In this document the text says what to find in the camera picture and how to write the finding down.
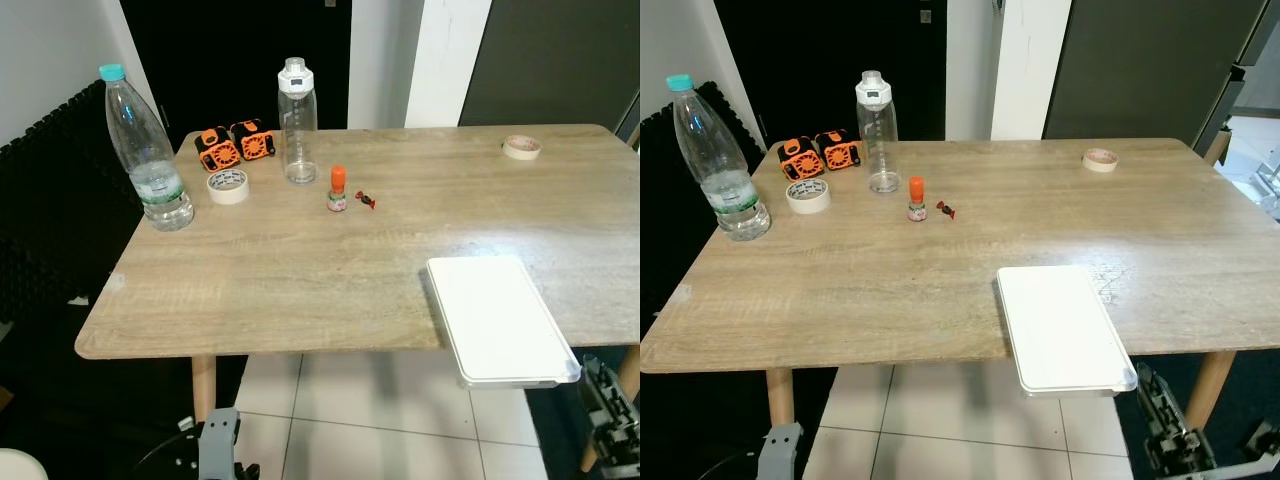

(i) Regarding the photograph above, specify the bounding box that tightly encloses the white tray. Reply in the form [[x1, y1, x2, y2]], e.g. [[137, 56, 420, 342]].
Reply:
[[995, 264, 1140, 400], [426, 256, 583, 389]]

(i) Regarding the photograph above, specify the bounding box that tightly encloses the wooden table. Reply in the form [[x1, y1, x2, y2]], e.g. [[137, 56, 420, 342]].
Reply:
[[75, 123, 641, 473], [640, 137, 1280, 433]]

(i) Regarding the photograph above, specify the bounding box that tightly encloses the black door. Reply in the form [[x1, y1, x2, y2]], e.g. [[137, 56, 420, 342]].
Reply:
[[713, 0, 949, 143]]

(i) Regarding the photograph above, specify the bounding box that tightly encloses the clear bottle white lid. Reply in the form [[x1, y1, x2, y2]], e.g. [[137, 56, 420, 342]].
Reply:
[[854, 70, 900, 195], [277, 57, 320, 186]]

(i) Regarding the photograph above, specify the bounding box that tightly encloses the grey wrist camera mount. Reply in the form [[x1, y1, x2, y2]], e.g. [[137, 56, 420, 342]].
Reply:
[[1200, 418, 1280, 480], [196, 407, 244, 480], [756, 421, 805, 480]]

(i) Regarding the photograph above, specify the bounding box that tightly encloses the white round object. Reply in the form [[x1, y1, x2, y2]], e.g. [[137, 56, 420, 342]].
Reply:
[[0, 448, 50, 480]]

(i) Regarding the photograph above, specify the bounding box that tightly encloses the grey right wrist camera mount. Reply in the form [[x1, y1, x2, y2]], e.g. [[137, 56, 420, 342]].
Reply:
[[1200, 418, 1280, 480]]

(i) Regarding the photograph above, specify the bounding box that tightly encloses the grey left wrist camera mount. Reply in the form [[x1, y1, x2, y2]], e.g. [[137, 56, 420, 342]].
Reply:
[[196, 407, 244, 480], [756, 421, 805, 480]]

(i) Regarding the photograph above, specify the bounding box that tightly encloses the clear bottle teal cap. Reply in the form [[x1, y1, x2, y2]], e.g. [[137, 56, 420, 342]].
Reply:
[[98, 63, 196, 233], [666, 74, 774, 243]]

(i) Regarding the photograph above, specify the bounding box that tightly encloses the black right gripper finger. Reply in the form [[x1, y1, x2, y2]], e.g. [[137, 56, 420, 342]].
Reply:
[[579, 357, 630, 432], [1136, 361, 1192, 438]]

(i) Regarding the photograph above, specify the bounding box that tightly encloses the white tape roll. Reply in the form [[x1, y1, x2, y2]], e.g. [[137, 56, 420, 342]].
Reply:
[[785, 177, 832, 216], [206, 168, 251, 206]]

